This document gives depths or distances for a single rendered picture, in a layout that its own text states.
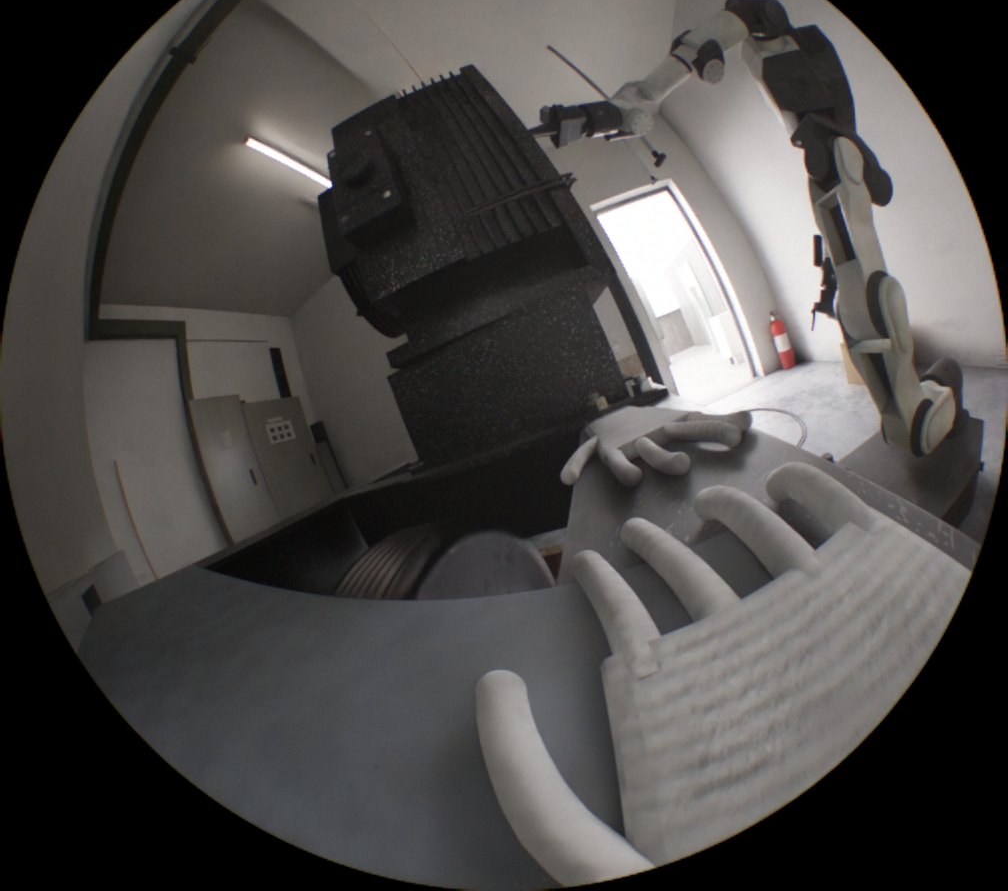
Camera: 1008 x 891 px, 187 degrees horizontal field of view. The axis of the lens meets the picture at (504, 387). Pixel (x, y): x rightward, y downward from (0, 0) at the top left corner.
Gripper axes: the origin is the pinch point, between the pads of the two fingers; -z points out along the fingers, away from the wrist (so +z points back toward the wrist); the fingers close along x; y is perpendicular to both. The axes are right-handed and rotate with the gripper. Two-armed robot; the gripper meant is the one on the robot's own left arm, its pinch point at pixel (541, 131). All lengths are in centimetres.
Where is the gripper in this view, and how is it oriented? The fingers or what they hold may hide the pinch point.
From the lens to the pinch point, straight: 76.3
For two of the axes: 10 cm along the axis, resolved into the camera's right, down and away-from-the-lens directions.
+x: 1.0, -0.1, 9.9
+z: 9.2, -3.8, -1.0
